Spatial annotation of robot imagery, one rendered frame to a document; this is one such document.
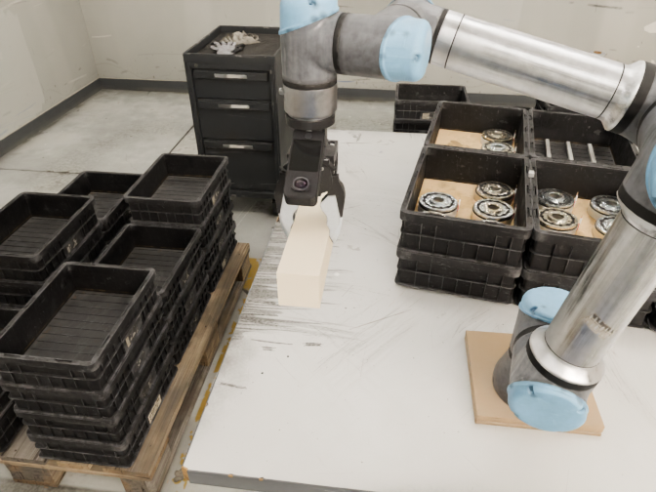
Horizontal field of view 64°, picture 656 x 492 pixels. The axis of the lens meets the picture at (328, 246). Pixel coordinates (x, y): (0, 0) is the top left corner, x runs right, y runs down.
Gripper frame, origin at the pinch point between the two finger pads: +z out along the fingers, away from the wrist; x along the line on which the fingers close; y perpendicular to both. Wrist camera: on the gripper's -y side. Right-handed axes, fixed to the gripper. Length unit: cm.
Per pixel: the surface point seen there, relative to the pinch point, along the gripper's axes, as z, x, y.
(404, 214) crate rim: 16.9, -16.2, 37.2
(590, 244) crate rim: 18, -56, 30
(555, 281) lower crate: 29, -52, 31
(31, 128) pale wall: 104, 256, 272
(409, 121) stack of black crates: 62, -22, 211
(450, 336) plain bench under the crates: 39, -29, 21
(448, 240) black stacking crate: 23, -27, 36
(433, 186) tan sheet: 26, -25, 70
